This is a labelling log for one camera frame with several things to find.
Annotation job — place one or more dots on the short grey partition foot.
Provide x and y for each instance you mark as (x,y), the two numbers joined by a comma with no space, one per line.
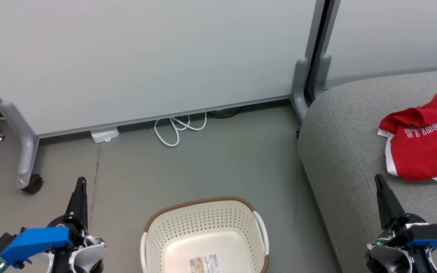
(298,87)
(323,72)

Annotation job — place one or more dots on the long grey partition foot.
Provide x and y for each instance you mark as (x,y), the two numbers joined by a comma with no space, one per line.
(25,148)

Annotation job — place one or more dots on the cream perforated laundry basket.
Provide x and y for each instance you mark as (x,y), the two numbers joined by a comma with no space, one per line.
(203,220)

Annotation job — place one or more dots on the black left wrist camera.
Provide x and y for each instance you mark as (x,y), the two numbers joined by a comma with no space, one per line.
(0,241)

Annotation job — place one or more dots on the grey fabric sofa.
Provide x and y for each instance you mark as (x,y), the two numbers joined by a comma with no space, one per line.
(347,151)

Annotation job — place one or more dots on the red and white shirt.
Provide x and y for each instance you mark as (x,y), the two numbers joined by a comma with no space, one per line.
(419,151)

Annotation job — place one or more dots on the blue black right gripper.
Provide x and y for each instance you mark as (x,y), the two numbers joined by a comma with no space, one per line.
(431,235)

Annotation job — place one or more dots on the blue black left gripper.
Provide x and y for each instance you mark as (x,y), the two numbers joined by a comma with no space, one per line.
(36,240)

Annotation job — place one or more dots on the narrow white partition panel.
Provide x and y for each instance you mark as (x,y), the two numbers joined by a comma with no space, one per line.
(393,34)

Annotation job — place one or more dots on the printed basket label sticker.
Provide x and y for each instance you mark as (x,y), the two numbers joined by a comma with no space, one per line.
(205,264)

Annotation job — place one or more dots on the large white partition panel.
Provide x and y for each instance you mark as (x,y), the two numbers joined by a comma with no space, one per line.
(146,57)

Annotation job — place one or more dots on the white power adapter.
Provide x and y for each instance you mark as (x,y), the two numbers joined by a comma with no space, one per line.
(104,134)

